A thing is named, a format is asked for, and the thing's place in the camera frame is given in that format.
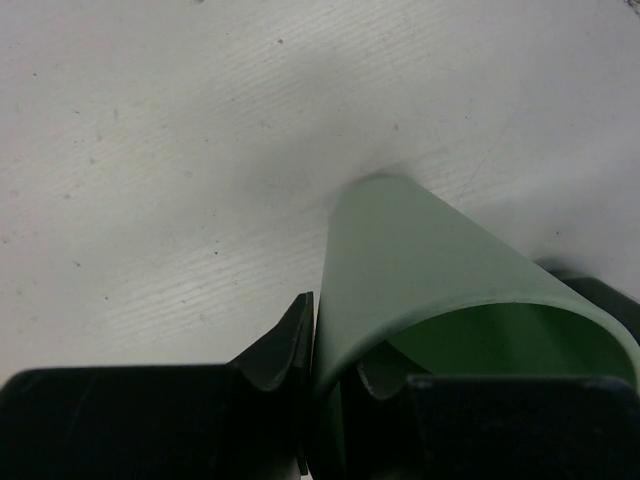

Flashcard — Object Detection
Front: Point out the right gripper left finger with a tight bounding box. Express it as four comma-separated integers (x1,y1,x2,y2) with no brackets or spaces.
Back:
1,293,314,479

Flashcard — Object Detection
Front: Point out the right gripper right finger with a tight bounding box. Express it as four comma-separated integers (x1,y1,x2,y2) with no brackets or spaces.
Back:
340,344,639,479

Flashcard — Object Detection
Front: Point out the light green plastic cup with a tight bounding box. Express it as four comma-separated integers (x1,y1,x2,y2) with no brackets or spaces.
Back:
305,175,639,479

